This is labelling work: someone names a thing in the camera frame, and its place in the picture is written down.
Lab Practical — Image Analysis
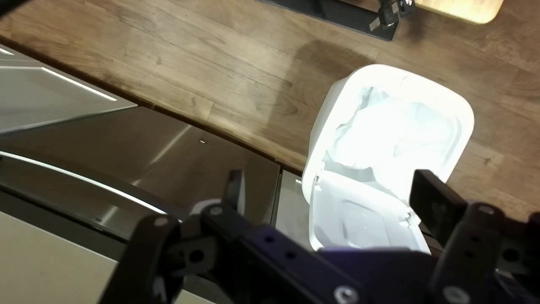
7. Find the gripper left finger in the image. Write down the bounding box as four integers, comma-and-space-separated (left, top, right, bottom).
99, 169, 364, 304

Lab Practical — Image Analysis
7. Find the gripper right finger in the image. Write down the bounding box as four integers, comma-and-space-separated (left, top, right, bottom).
409, 169, 540, 304

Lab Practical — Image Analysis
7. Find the white bin lid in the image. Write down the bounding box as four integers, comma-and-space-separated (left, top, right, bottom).
308, 171, 432, 255

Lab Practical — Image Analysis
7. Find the white bin liner bag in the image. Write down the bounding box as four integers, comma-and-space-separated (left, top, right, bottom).
324, 86, 461, 183

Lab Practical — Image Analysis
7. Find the white bin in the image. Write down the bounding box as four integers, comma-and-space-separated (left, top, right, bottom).
302, 63, 475, 255

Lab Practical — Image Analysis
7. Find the stainless steel appliance door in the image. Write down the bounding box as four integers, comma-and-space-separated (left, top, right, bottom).
0, 106, 281, 241

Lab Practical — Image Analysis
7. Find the light wooden board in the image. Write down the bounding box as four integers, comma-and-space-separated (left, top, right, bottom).
415, 0, 505, 24

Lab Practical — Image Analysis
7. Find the black metal base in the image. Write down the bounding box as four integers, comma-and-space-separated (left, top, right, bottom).
257, 0, 416, 42

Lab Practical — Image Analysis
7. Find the steel appliance door handle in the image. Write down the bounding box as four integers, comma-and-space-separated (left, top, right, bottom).
0, 150, 170, 217

